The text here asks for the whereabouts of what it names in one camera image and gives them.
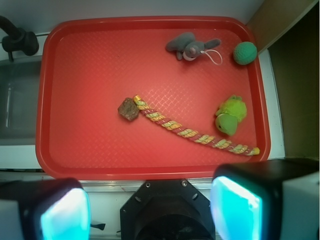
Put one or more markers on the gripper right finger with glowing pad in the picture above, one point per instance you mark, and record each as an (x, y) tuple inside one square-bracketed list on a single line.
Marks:
[(268, 200)]

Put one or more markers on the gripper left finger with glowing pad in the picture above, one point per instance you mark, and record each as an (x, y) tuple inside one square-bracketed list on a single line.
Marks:
[(57, 209)]

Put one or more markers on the green plush frog toy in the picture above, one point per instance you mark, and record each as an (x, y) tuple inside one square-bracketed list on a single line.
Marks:
[(230, 114)]

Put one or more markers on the red plastic tray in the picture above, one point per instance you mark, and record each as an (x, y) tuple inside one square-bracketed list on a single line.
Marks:
[(90, 66)]

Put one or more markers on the metal sink basin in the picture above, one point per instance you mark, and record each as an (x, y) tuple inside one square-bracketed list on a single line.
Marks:
[(19, 90)]

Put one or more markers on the green textured ball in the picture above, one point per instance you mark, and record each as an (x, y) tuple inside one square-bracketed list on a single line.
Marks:
[(245, 53)]

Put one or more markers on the grey plush mouse toy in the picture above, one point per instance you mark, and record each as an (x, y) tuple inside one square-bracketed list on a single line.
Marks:
[(186, 47)]

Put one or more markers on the black octagonal mount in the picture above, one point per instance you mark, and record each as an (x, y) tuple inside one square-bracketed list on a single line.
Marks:
[(167, 210)]

